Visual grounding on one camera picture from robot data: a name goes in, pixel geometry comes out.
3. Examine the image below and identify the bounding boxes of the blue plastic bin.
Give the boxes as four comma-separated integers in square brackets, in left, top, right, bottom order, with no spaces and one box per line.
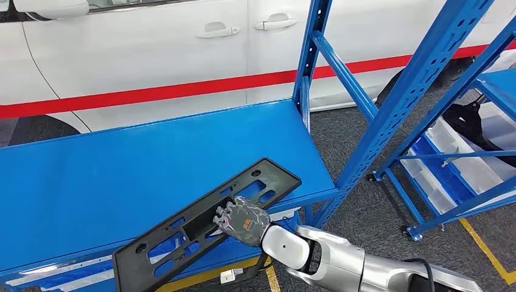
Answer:
[410,134,476,205]

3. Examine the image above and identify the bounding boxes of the red barrier belt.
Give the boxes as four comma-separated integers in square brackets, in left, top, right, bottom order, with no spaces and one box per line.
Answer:
[0,40,516,120]

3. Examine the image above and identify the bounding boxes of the white plastic bin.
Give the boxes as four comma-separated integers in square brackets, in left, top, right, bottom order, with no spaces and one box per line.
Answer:
[269,207,302,223]
[400,148,459,215]
[425,117,516,195]
[477,100,516,152]

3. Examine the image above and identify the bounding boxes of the blue metal shelf rack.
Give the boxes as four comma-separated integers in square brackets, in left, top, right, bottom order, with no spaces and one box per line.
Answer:
[0,0,497,292]
[366,16,516,243]

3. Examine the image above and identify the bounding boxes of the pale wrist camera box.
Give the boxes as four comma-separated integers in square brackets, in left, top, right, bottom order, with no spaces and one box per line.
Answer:
[219,268,245,285]

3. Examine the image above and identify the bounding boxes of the black part in bin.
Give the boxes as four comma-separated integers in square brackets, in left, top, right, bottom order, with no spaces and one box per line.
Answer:
[442,94,516,169]

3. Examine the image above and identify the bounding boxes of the white car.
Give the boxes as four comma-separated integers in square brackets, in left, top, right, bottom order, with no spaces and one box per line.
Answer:
[0,0,516,148]

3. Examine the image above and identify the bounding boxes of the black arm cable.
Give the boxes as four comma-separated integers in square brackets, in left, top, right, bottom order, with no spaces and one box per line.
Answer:
[402,257,436,292]

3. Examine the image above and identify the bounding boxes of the black plastic frame part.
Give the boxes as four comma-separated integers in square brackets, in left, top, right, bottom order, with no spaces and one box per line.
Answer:
[112,157,303,292]

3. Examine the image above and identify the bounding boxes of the black camera bracket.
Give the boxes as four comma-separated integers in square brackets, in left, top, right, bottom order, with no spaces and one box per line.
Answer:
[231,254,276,283]

